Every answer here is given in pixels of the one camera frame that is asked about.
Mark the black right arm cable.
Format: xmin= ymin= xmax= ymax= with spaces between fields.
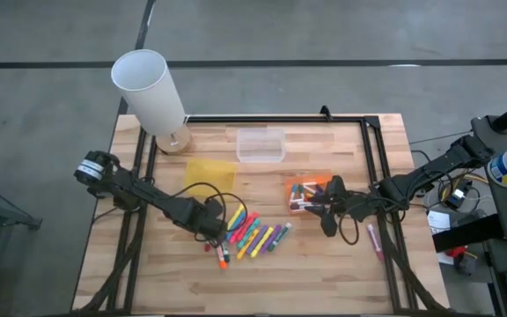
xmin=337 ymin=206 xmax=363 ymax=247

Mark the white lamp wooden base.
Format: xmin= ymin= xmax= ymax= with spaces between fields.
xmin=110 ymin=48 xmax=194 ymax=156

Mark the pink highlighter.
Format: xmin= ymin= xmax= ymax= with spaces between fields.
xmin=229 ymin=210 xmax=255 ymax=244

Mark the orange-yellow highlighter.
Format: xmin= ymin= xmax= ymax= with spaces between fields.
xmin=236 ymin=228 xmax=260 ymax=260

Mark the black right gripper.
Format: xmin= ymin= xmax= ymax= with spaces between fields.
xmin=305 ymin=174 xmax=371 ymax=239

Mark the coral red highlighter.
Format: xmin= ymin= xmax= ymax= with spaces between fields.
xmin=235 ymin=210 xmax=260 ymax=241

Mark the teal highlighter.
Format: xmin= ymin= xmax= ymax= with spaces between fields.
xmin=237 ymin=218 xmax=262 ymax=250

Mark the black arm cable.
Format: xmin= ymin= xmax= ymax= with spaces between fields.
xmin=147 ymin=181 xmax=249 ymax=244
xmin=337 ymin=206 xmax=363 ymax=247

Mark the black aluminium rig frame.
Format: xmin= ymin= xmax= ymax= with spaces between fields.
xmin=75 ymin=105 xmax=446 ymax=316

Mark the red object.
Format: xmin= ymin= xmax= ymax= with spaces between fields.
xmin=445 ymin=246 xmax=468 ymax=261

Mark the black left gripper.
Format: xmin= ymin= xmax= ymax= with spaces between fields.
xmin=178 ymin=195 xmax=232 ymax=242

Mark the black strap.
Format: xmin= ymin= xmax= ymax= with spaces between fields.
xmin=431 ymin=213 xmax=506 ymax=254

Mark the orange plastic bin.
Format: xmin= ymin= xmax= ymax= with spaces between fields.
xmin=284 ymin=173 xmax=338 ymax=216

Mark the grey small object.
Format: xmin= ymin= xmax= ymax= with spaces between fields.
xmin=453 ymin=253 xmax=478 ymax=277

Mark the clear plastic bin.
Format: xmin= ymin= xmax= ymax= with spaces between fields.
xmin=235 ymin=127 xmax=287 ymax=164

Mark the yellow plastic bin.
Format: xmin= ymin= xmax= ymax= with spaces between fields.
xmin=183 ymin=158 xmax=239 ymax=198

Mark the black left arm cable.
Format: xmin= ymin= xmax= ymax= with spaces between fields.
xmin=147 ymin=181 xmax=249 ymax=244

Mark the blue highlighter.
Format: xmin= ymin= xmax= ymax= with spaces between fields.
xmin=230 ymin=210 xmax=248 ymax=233

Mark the small blue silver device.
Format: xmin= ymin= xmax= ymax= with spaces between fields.
xmin=445 ymin=187 xmax=468 ymax=211

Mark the white paper sheet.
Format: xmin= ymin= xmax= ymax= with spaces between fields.
xmin=427 ymin=210 xmax=452 ymax=234

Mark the black floor cable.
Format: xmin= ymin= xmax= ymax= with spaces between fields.
xmin=408 ymin=129 xmax=474 ymax=145

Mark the purple highlighter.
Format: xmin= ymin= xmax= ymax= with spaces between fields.
xmin=246 ymin=225 xmax=269 ymax=255
xmin=260 ymin=225 xmax=283 ymax=254

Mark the magenta Expo marker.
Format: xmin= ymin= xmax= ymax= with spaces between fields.
xmin=366 ymin=223 xmax=386 ymax=262

